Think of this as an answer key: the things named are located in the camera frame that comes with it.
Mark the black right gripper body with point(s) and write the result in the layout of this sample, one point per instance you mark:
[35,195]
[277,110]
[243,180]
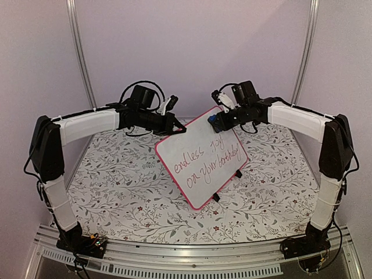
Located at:
[226,125]

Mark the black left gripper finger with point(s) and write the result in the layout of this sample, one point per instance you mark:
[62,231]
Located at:
[169,132]
[178,126]

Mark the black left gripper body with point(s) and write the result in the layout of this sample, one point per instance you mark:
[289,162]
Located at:
[151,124]

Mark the blue whiteboard eraser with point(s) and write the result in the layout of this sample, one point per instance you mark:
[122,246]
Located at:
[214,121]

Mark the pink framed whiteboard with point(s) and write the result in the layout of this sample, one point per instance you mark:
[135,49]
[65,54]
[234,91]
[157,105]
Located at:
[200,160]

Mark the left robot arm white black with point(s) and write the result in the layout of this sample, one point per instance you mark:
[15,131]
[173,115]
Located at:
[145,108]

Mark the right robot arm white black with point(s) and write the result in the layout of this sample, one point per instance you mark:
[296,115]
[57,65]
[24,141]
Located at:
[332,132]

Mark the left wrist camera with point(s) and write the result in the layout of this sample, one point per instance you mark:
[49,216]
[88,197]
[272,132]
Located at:
[167,105]

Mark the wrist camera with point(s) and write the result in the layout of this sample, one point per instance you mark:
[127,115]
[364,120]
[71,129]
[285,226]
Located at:
[167,105]
[223,100]

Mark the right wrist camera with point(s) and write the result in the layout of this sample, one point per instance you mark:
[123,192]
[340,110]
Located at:
[223,100]

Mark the wire easel stand black tips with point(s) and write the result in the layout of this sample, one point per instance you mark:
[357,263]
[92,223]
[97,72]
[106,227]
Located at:
[237,174]

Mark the right aluminium frame post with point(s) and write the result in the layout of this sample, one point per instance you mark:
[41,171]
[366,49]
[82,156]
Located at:
[309,38]

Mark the aluminium frame post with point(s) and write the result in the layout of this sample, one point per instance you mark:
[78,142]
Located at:
[76,36]
[309,38]

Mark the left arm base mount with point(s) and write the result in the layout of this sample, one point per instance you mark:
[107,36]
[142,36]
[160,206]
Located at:
[76,242]

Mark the front aluminium rail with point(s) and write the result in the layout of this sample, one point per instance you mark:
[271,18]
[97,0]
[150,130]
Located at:
[124,259]

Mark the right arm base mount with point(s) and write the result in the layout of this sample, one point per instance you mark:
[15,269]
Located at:
[310,251]

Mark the left aluminium frame post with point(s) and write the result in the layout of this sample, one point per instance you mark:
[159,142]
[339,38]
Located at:
[76,36]

